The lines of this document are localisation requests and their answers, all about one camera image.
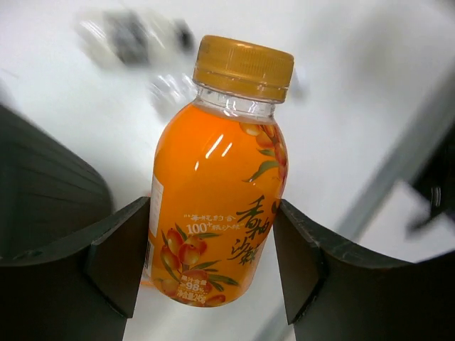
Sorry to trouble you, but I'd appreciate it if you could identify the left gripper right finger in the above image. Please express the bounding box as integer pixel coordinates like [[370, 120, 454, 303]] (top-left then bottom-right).
[[273, 200, 454, 340]]

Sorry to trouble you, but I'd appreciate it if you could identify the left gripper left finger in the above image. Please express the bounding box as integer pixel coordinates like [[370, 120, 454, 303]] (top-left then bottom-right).
[[1, 197, 150, 340]]

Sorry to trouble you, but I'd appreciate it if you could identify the orange juice bottle fruit label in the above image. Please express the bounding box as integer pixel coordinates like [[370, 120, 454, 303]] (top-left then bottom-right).
[[144, 36, 294, 308]]

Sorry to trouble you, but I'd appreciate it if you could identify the large clear green-label bottle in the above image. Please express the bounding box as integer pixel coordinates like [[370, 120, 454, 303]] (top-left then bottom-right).
[[148, 72, 198, 123]]

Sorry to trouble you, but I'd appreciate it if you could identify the black plastic waste bin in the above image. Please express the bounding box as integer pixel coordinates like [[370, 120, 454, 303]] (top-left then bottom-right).
[[1, 105, 113, 259]]

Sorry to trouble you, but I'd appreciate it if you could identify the small clear black-cap bottle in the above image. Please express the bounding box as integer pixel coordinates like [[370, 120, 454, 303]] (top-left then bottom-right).
[[75, 9, 195, 69]]

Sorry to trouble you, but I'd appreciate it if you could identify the aluminium rail front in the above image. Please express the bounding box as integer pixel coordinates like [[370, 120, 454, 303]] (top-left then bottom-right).
[[259, 74, 454, 340]]

